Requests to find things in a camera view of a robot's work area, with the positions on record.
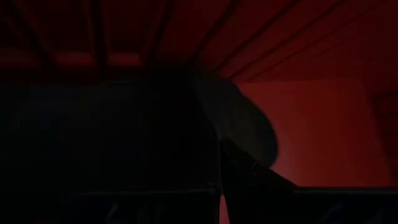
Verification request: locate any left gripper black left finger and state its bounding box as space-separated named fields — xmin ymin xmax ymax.
xmin=152 ymin=102 xmax=221 ymax=224

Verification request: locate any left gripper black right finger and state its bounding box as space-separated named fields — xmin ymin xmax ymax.
xmin=220 ymin=139 xmax=298 ymax=224

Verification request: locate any red plastic bin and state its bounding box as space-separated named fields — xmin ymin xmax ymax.
xmin=0 ymin=0 xmax=398 ymax=224

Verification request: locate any black slide sandal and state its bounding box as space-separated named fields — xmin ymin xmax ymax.
xmin=195 ymin=77 xmax=279 ymax=169

